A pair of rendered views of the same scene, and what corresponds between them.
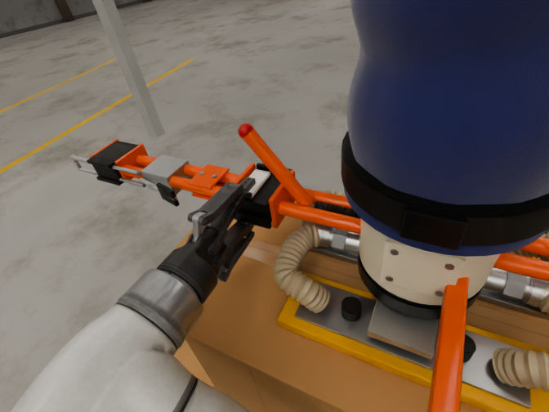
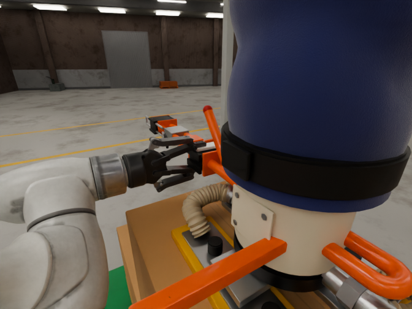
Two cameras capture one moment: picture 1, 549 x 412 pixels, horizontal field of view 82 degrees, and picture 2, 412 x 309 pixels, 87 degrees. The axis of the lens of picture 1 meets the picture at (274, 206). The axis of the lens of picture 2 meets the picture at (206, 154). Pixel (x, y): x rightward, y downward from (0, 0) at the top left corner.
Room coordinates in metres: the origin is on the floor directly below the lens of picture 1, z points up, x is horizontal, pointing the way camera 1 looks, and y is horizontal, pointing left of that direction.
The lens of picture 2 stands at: (-0.04, -0.21, 1.42)
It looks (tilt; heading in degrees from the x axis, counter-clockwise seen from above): 23 degrees down; 27
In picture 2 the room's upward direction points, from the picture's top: straight up
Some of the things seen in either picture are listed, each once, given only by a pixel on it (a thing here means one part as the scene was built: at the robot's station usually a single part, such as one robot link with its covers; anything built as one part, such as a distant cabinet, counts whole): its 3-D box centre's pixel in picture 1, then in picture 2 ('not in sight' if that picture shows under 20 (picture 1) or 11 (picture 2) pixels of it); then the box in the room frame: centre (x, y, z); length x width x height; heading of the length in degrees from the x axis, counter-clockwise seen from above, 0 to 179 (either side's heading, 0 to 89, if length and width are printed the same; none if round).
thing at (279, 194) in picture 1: (263, 194); (209, 156); (0.42, 0.01, 1.20); 0.10 x 0.08 x 0.06; 147
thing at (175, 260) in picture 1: (199, 261); (145, 167); (0.29, 0.11, 1.20); 0.09 x 0.07 x 0.08; 147
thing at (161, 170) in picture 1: (167, 174); (176, 135); (0.54, 0.20, 1.19); 0.07 x 0.07 x 0.04; 57
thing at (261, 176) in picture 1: (252, 183); (205, 146); (0.42, 0.03, 1.22); 0.07 x 0.03 x 0.01; 147
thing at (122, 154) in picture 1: (121, 159); (164, 124); (0.61, 0.31, 1.20); 0.08 x 0.07 x 0.05; 57
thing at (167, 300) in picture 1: (162, 306); (110, 175); (0.23, 0.15, 1.20); 0.09 x 0.06 x 0.09; 57
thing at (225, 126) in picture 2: (444, 160); (299, 143); (0.28, -0.19, 1.31); 0.23 x 0.23 x 0.04
